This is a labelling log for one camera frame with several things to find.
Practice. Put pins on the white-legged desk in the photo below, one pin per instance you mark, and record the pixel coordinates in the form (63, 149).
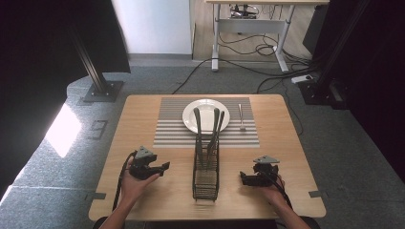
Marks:
(251, 25)

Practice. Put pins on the person's right hand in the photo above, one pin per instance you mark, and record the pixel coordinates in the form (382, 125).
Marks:
(273, 192)

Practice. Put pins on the grey tape piece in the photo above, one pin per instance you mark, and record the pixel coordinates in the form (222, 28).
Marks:
(315, 193)
(95, 196)

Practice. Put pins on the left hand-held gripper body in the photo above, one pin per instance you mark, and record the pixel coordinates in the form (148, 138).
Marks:
(141, 165)

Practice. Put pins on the grey striped placemat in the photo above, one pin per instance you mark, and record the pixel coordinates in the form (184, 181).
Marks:
(172, 127)

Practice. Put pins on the person's left hand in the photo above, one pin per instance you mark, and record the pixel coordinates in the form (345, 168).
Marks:
(135, 187)

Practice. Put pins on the black metal stand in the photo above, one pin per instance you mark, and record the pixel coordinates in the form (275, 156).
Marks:
(324, 82)
(98, 79)

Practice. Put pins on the grey floor socket cover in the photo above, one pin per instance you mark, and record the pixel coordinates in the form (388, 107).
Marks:
(98, 129)

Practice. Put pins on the white round plate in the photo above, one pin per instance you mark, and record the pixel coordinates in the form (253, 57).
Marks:
(207, 111)

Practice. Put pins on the silver fork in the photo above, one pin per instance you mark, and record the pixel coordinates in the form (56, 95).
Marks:
(241, 116)

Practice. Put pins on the white power strip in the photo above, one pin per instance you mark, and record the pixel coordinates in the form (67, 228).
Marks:
(302, 78)

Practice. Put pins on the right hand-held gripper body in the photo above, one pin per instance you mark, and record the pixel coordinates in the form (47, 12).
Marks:
(266, 171)

